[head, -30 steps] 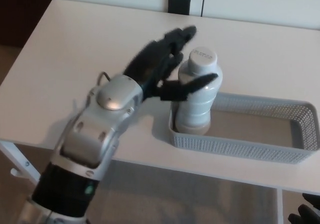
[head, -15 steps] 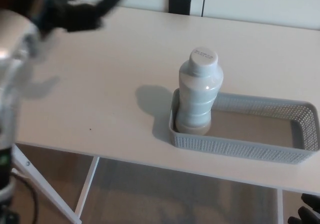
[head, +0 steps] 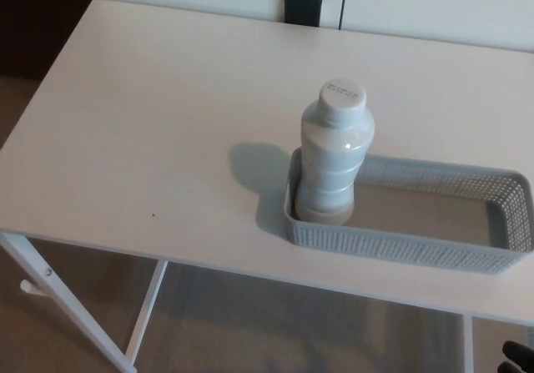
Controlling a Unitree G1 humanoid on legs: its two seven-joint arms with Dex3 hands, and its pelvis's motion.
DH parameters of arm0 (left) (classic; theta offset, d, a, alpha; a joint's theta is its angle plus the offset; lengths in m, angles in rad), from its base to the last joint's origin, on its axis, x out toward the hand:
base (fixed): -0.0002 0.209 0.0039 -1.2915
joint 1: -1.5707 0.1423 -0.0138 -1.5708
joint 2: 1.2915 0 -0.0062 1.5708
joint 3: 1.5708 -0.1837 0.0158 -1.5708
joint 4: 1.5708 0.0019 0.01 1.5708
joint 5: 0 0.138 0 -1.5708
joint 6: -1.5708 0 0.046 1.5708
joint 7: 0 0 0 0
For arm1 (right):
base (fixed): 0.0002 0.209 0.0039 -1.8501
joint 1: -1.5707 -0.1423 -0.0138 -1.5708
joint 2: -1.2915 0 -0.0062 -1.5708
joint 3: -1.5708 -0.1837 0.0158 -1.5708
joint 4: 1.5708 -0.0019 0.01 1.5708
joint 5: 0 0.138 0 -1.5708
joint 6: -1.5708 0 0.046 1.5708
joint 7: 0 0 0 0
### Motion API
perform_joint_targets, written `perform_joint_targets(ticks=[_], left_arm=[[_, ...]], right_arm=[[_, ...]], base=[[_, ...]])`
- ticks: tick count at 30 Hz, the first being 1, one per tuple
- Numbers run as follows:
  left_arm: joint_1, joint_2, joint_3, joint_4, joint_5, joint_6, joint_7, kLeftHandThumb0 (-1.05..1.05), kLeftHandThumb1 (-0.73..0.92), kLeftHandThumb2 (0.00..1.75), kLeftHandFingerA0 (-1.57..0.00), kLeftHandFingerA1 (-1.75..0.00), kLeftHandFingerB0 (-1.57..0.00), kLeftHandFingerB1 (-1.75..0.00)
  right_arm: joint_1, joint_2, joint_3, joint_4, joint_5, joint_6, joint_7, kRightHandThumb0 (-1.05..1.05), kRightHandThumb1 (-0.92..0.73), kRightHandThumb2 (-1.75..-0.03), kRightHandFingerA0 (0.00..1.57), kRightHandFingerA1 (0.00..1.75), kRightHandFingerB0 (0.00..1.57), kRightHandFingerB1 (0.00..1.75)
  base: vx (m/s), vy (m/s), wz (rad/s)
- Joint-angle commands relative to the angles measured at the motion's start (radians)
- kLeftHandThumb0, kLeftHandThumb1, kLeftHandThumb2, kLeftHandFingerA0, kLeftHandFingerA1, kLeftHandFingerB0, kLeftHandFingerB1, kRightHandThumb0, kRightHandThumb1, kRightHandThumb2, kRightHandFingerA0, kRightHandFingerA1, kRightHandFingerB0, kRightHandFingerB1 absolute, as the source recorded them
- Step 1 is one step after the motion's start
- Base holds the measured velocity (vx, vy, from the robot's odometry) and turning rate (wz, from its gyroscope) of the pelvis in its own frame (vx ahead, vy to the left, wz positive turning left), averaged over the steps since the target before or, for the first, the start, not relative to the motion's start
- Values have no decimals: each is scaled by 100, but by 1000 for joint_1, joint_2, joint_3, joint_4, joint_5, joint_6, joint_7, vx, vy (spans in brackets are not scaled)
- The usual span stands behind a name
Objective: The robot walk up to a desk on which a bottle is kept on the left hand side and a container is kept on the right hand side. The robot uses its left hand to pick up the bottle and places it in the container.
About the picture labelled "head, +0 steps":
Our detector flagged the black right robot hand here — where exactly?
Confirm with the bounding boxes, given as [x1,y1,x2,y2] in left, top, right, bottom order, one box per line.
[499,339,534,373]

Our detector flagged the white plastic bottle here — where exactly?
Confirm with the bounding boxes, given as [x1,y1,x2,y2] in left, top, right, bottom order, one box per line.
[294,79,375,227]

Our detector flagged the grey perforated plastic basket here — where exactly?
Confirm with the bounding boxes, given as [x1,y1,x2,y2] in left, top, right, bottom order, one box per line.
[285,146,534,275]

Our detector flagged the white cylindrical peg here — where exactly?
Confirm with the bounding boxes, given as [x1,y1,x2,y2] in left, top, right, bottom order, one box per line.
[19,280,43,297]

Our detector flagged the dark brown wooden cabinet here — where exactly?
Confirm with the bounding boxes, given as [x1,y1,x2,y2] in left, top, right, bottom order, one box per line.
[0,0,99,81]

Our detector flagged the white metal desk leg frame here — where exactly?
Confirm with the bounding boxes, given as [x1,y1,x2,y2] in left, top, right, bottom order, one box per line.
[461,313,476,373]
[0,230,169,373]

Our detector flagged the black wall socket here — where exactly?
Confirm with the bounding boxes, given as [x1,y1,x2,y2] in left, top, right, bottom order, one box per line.
[284,0,323,27]

